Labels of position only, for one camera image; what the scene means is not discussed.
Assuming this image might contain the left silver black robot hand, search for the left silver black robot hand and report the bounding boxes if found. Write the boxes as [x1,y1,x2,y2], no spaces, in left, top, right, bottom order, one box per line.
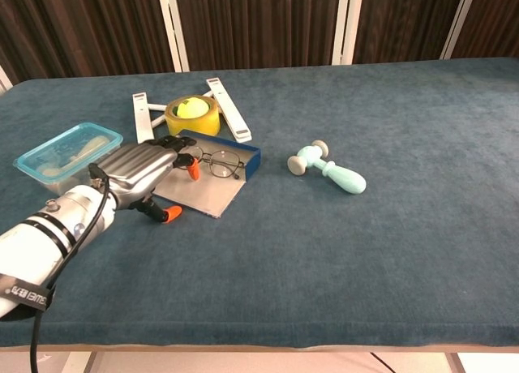
[88,135,202,225]

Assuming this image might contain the blue table cloth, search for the blue table cloth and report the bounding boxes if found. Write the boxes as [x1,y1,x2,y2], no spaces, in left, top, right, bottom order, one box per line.
[0,56,519,349]

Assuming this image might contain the yellow-green tennis ball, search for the yellow-green tennis ball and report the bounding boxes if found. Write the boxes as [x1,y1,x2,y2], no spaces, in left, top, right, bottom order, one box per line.
[175,97,208,119]

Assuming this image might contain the yellow tape roll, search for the yellow tape roll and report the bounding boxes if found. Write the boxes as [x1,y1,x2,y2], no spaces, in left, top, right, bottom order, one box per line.
[164,95,222,138]

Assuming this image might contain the cream wooden toy mallet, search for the cream wooden toy mallet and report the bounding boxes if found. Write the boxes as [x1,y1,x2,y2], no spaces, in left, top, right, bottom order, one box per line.
[40,135,110,178]

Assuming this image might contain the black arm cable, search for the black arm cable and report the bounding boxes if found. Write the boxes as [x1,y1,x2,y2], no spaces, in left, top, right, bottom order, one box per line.
[30,164,111,373]

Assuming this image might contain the black floor cable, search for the black floor cable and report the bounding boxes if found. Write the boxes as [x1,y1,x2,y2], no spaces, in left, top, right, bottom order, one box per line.
[369,351,397,373]

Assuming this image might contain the white table leg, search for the white table leg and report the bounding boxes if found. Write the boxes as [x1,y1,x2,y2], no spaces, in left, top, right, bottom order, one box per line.
[60,351,99,373]
[444,351,468,373]

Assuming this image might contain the clear blue plastic container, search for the clear blue plastic container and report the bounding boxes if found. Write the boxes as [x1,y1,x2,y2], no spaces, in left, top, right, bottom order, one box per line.
[13,122,124,195]

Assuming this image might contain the thin-framed eyeglasses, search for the thin-framed eyeglasses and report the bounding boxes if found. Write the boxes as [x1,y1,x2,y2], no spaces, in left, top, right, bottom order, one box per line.
[188,145,247,182]

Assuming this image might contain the mint green toy hammer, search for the mint green toy hammer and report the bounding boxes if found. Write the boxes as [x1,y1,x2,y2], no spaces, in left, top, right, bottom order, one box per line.
[287,139,367,196]

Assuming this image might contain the white folding laptop stand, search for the white folding laptop stand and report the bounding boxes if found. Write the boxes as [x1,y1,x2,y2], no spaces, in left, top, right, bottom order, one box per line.
[131,77,253,145]

